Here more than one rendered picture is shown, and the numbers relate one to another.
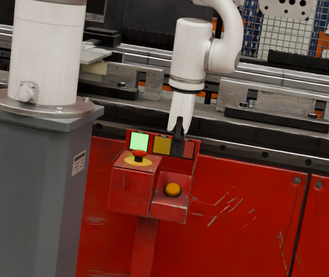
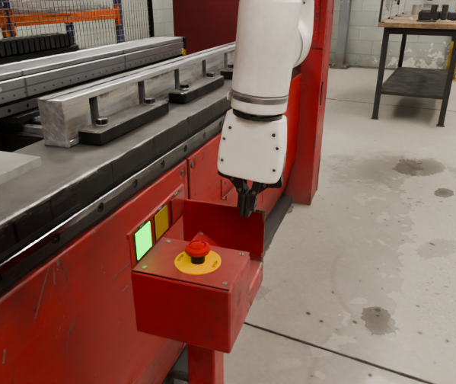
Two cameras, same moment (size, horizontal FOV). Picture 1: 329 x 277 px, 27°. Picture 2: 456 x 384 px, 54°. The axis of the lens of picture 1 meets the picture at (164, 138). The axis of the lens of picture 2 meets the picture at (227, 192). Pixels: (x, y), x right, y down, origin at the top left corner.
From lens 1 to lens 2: 1.64 m
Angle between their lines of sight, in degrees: 73
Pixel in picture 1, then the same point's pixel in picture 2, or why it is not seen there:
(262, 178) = (165, 190)
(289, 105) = (122, 99)
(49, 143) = not seen: outside the picture
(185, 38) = (294, 27)
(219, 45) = (303, 27)
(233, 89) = (76, 107)
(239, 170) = (151, 197)
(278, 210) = not seen: hidden behind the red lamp
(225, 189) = not seen: hidden behind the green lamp
